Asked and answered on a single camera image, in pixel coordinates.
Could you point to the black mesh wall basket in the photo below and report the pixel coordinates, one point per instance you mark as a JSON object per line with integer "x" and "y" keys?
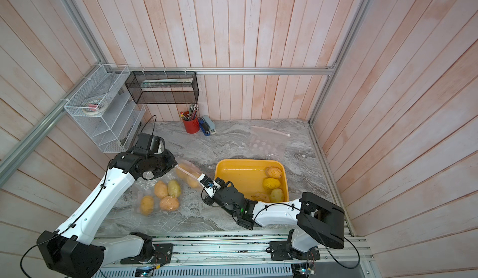
{"x": 163, "y": 87}

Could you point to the yellow plastic tray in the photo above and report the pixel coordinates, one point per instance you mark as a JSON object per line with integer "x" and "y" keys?
{"x": 247, "y": 176}

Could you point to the bagged potato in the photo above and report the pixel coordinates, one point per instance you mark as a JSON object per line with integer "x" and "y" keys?
{"x": 161, "y": 190}
{"x": 147, "y": 205}

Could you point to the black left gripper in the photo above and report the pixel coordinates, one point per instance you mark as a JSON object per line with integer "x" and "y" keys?
{"x": 162, "y": 164}

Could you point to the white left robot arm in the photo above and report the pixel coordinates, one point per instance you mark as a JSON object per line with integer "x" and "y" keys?
{"x": 71, "y": 249}

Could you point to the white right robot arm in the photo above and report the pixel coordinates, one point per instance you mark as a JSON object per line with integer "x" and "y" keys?
{"x": 316, "y": 221}

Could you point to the white wire mesh shelf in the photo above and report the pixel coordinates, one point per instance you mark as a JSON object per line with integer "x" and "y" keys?
{"x": 115, "y": 129}

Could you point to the clear zipper bag pink zip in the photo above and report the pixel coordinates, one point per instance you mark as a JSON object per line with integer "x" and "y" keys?
{"x": 146, "y": 188}

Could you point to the red metal pencil bucket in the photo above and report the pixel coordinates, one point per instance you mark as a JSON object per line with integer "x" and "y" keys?
{"x": 191, "y": 126}

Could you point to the light blue stapler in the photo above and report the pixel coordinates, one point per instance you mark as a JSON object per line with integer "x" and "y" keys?
{"x": 209, "y": 125}

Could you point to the coloured pencils bunch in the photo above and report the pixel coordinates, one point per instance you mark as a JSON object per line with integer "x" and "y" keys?
{"x": 190, "y": 114}

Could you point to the tape roll on shelf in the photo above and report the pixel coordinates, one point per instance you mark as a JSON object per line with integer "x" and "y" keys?
{"x": 94, "y": 107}

